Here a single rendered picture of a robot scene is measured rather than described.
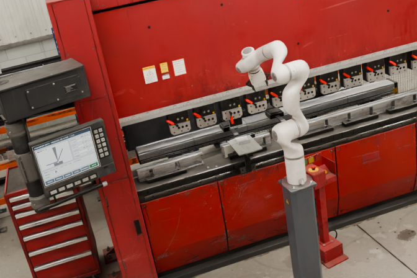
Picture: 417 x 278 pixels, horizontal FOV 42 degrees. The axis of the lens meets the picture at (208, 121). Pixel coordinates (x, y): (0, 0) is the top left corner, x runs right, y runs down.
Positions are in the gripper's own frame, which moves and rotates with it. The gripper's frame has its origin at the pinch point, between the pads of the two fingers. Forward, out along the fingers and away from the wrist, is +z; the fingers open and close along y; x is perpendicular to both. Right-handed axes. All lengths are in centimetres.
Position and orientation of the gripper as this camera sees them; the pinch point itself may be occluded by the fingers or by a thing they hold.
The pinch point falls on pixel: (260, 86)
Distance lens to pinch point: 365.6
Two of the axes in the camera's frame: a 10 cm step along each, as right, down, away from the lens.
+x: -2.6, -6.2, 7.4
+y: 9.1, -4.1, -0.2
